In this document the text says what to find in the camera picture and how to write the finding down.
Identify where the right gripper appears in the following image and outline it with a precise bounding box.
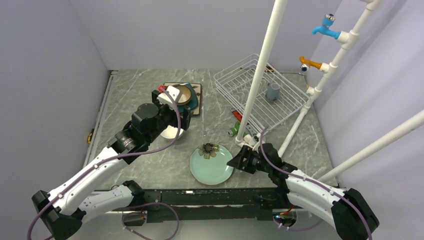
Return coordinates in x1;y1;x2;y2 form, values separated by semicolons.
227;144;271;174

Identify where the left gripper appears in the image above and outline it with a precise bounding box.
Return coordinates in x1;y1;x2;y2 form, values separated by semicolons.
145;90;194;144

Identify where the white ceramic bowl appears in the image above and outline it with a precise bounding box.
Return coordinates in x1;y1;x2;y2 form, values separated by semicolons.
160;125;184;141

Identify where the mint green flower plate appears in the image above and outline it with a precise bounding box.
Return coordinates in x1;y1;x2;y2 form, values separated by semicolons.
189;142;234;186

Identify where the blue patterned mug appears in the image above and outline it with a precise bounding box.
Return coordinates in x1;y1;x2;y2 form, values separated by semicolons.
265;82;280;102

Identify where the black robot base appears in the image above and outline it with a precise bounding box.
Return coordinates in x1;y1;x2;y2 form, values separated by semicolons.
122;188;309;228

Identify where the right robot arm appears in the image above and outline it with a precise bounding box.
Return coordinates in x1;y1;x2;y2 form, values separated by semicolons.
226;143;380;240

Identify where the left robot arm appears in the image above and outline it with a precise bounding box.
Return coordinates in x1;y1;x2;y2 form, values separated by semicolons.
31;86;193;240

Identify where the teal square plate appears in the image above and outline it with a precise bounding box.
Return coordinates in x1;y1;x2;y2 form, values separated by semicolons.
174;83;199;114

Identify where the green faucet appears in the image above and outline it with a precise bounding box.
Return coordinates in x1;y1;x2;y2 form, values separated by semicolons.
227;121;241;137

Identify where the beige patterned bowl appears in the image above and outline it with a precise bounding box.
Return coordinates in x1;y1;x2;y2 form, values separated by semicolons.
174;84;192;106

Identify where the cream square plate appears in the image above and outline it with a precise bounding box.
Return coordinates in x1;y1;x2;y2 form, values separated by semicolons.
163;82;202;117

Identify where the yellow black tool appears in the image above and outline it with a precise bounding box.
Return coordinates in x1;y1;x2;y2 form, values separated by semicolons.
264;66;275;73

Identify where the orange faucet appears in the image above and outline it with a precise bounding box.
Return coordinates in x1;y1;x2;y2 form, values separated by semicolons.
299;56;330;74

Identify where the blue faucet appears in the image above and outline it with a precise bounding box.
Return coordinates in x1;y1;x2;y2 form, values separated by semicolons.
311;13;341;40

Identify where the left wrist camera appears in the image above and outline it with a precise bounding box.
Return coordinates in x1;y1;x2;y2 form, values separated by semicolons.
157;85;182;108

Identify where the red handled wrench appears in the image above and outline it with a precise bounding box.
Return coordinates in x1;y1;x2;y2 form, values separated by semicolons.
230;107;243;122

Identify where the white wire dish rack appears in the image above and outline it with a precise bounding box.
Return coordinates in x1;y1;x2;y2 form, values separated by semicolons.
213;53;310;132

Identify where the white pvc pipe frame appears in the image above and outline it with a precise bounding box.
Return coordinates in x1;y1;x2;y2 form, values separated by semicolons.
241;0;424;182

